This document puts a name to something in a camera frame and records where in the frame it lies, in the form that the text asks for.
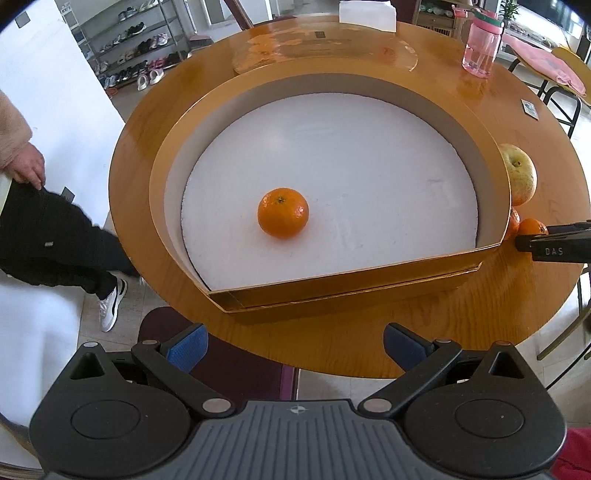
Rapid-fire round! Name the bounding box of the orange tangerine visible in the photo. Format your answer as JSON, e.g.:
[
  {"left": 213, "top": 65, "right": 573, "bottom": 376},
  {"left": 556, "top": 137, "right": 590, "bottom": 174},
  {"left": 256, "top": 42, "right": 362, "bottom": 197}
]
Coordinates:
[
  {"left": 257, "top": 188, "right": 310, "bottom": 239},
  {"left": 503, "top": 207, "right": 521, "bottom": 241},
  {"left": 517, "top": 218, "right": 549, "bottom": 236}
]

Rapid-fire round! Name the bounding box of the yellow-green apple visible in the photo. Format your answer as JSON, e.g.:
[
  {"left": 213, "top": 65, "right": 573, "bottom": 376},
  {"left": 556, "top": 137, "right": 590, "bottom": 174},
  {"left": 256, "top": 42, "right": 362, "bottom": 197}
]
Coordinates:
[{"left": 499, "top": 144, "right": 538, "bottom": 207}]

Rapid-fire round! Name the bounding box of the shoe rack with shoes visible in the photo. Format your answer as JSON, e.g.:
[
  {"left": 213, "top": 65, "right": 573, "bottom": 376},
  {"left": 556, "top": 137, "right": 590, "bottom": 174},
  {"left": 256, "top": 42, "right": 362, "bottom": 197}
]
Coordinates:
[{"left": 56, "top": 1, "right": 188, "bottom": 90}]

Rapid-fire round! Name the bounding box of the pink water bottle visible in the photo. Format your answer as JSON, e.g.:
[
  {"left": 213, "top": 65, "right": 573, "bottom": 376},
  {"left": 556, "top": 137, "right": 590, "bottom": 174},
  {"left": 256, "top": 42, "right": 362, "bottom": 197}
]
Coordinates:
[{"left": 454, "top": 7, "right": 502, "bottom": 79}]

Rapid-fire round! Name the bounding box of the small round side table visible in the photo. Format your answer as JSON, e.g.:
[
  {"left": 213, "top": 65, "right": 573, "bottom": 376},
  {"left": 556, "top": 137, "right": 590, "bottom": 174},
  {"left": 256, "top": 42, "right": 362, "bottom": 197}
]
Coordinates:
[{"left": 509, "top": 46, "right": 590, "bottom": 138}]

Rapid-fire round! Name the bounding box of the gold semicircular gift box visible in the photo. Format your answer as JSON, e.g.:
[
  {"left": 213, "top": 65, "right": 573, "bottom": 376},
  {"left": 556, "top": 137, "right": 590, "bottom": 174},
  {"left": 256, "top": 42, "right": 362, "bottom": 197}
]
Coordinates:
[{"left": 148, "top": 58, "right": 511, "bottom": 321}]

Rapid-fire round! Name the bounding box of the person in beige fleece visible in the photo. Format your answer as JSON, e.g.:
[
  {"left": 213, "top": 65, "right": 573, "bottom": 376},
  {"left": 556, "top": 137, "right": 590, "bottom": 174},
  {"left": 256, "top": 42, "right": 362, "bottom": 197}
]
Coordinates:
[{"left": 1, "top": 95, "right": 140, "bottom": 332}]

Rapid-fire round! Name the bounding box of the white tissue pack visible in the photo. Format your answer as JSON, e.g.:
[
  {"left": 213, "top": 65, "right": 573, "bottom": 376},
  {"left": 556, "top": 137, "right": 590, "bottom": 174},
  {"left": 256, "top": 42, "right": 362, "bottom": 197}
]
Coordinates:
[{"left": 339, "top": 0, "right": 397, "bottom": 33}]

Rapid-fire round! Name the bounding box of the pink cloth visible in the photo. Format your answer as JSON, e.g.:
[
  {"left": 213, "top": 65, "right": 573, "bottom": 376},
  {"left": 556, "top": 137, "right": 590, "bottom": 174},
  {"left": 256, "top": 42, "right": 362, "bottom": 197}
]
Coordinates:
[{"left": 503, "top": 34, "right": 589, "bottom": 99}]

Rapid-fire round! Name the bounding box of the gold gift box lid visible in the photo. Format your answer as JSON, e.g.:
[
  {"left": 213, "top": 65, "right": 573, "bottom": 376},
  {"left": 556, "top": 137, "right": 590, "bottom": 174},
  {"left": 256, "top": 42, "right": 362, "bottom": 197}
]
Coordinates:
[{"left": 232, "top": 22, "right": 418, "bottom": 74}]

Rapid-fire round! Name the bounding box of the maroon banquet chair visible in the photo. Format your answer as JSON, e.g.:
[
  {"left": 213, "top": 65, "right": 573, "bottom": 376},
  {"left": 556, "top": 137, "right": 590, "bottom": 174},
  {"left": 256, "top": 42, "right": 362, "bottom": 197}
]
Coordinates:
[{"left": 138, "top": 306, "right": 298, "bottom": 407}]

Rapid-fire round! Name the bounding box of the small silver card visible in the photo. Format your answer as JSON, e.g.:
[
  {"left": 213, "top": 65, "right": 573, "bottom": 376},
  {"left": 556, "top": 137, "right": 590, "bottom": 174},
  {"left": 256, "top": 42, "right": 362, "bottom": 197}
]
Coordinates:
[{"left": 521, "top": 99, "right": 539, "bottom": 120}]

